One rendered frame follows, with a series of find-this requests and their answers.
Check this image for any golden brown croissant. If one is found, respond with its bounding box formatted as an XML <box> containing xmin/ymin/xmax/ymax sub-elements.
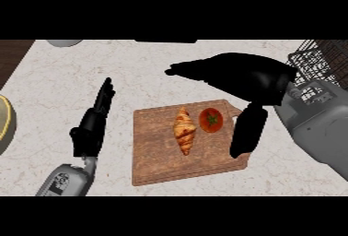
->
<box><xmin>172</xmin><ymin>106</ymin><xmax>198</xmax><ymax>157</ymax></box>

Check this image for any red tomato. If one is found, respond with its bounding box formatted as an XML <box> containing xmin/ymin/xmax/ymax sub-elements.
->
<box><xmin>197</xmin><ymin>107</ymin><xmax>223</xmax><ymax>134</ymax></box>

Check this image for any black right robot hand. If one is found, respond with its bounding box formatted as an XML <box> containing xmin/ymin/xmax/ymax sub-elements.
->
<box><xmin>163</xmin><ymin>52</ymin><xmax>299</xmax><ymax>159</ymax></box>

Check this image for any black wire tiered basket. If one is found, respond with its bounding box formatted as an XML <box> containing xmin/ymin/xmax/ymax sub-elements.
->
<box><xmin>287</xmin><ymin>39</ymin><xmax>348</xmax><ymax>105</ymax></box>

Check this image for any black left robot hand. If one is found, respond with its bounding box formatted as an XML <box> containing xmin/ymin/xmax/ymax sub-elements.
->
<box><xmin>67</xmin><ymin>77</ymin><xmax>116</xmax><ymax>159</ymax></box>

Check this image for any pale grey round dish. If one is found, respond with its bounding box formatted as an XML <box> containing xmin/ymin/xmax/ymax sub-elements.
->
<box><xmin>44</xmin><ymin>39</ymin><xmax>83</xmax><ymax>48</ymax></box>

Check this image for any brown wooden cutting board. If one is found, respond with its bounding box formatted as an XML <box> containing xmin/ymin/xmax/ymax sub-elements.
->
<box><xmin>129</xmin><ymin>99</ymin><xmax>251</xmax><ymax>187</ymax></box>

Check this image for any grey bowl with yellow rim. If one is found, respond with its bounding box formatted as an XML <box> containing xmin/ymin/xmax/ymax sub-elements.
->
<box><xmin>0</xmin><ymin>94</ymin><xmax>17</xmax><ymax>156</ymax></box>

